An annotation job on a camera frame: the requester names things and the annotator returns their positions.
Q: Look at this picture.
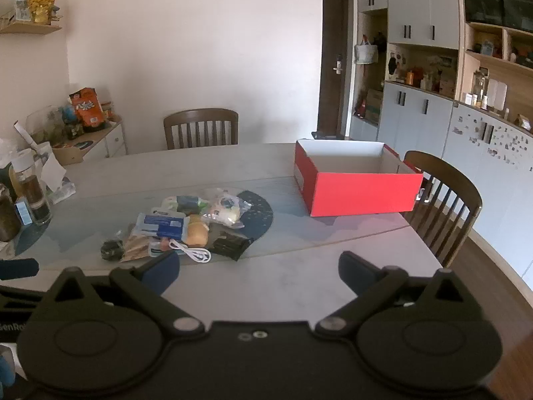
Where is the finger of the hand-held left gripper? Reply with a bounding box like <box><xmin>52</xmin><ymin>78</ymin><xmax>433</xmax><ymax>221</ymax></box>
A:
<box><xmin>0</xmin><ymin>258</ymin><xmax>40</xmax><ymax>281</ymax></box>

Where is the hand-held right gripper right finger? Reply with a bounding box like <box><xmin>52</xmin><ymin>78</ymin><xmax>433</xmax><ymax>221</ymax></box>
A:
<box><xmin>314</xmin><ymin>251</ymin><xmax>473</xmax><ymax>338</ymax></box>

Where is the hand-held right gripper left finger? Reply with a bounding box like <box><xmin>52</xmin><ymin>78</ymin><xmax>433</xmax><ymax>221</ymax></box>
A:
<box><xmin>42</xmin><ymin>252</ymin><xmax>207</xmax><ymax>339</ymax></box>

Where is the white cable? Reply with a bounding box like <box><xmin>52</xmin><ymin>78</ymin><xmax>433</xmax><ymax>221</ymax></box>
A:
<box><xmin>168</xmin><ymin>238</ymin><xmax>212</xmax><ymax>264</ymax></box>

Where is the blue packet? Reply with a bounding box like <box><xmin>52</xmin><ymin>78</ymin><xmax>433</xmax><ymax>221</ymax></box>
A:
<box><xmin>137</xmin><ymin>212</ymin><xmax>185</xmax><ymax>240</ymax></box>

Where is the yellow bread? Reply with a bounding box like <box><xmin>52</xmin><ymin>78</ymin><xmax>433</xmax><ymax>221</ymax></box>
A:
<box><xmin>185</xmin><ymin>214</ymin><xmax>210</xmax><ymax>247</ymax></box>

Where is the black packet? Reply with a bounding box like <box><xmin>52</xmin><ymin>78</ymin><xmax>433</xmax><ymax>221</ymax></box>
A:
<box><xmin>206</xmin><ymin>230</ymin><xmax>253</xmax><ymax>262</ymax></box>

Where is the red cardboard box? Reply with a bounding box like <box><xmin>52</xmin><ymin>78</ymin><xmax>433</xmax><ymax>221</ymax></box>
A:
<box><xmin>293</xmin><ymin>139</ymin><xmax>424</xmax><ymax>218</ymax></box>

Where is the white blueberry print packet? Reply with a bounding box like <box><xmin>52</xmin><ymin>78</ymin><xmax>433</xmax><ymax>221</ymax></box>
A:
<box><xmin>201</xmin><ymin>189</ymin><xmax>253</xmax><ymax>229</ymax></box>

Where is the tan paper packet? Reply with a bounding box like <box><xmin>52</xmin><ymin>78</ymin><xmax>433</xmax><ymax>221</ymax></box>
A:
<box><xmin>119</xmin><ymin>233</ymin><xmax>153</xmax><ymax>263</ymax></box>

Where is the dark glass jar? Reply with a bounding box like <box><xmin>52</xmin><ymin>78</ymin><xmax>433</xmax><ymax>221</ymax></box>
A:
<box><xmin>0</xmin><ymin>183</ymin><xmax>21</xmax><ymax>242</ymax></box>

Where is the small black object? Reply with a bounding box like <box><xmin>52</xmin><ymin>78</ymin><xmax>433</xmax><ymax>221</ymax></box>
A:
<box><xmin>100</xmin><ymin>238</ymin><xmax>125</xmax><ymax>261</ymax></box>

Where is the small blue box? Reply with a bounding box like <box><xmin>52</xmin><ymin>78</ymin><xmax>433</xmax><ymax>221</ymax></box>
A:
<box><xmin>14</xmin><ymin>200</ymin><xmax>34</xmax><ymax>226</ymax></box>

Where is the white tissue packet grey label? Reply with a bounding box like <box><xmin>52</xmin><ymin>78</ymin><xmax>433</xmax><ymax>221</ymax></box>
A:
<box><xmin>160</xmin><ymin>195</ymin><xmax>211</xmax><ymax>217</ymax></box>

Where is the glass bottle white lid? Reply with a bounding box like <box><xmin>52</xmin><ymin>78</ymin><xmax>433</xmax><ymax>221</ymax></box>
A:
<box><xmin>10</xmin><ymin>149</ymin><xmax>53</xmax><ymax>226</ymax></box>

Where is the white paper sheet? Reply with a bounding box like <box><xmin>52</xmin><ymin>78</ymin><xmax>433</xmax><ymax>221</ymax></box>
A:
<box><xmin>39</xmin><ymin>154</ymin><xmax>67</xmax><ymax>192</ymax></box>

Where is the brown wooden chair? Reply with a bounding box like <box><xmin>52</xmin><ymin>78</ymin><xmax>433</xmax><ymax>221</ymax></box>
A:
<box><xmin>402</xmin><ymin>150</ymin><xmax>484</xmax><ymax>268</ymax></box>
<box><xmin>163</xmin><ymin>108</ymin><xmax>239</xmax><ymax>151</ymax></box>

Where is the white sideboard cabinet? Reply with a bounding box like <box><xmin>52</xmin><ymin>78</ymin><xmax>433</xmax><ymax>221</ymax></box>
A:
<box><xmin>52</xmin><ymin>117</ymin><xmax>128</xmax><ymax>165</ymax></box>

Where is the clear plastic bag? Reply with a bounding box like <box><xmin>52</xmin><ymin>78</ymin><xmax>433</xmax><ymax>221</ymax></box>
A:
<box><xmin>25</xmin><ymin>106</ymin><xmax>67</xmax><ymax>142</ymax></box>

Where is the orange snack bag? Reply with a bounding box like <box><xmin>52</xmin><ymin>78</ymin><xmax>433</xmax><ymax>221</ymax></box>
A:
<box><xmin>69</xmin><ymin>87</ymin><xmax>105</xmax><ymax>129</ymax></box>

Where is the hanging tote bag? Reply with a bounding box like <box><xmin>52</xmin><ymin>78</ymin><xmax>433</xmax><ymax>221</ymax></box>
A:
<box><xmin>354</xmin><ymin>35</ymin><xmax>379</xmax><ymax>65</ymax></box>

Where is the tall clear jar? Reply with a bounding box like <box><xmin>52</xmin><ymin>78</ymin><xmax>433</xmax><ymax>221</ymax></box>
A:
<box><xmin>473</xmin><ymin>68</ymin><xmax>490</xmax><ymax>107</ymax></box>

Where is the dark brown door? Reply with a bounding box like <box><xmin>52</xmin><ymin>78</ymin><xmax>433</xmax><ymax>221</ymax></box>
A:
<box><xmin>317</xmin><ymin>0</ymin><xmax>349</xmax><ymax>136</ymax></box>

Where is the gold ornament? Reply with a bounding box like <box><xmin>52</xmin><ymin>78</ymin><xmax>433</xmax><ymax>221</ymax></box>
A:
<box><xmin>27</xmin><ymin>0</ymin><xmax>57</xmax><ymax>25</ymax></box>

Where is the wooden wall shelf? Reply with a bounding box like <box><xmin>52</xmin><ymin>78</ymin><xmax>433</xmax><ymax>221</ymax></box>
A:
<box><xmin>0</xmin><ymin>21</ymin><xmax>63</xmax><ymax>35</ymax></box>

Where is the white wall cabinet unit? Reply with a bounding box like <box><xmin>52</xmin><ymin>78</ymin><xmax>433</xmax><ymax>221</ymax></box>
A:
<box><xmin>350</xmin><ymin>0</ymin><xmax>533</xmax><ymax>278</ymax></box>

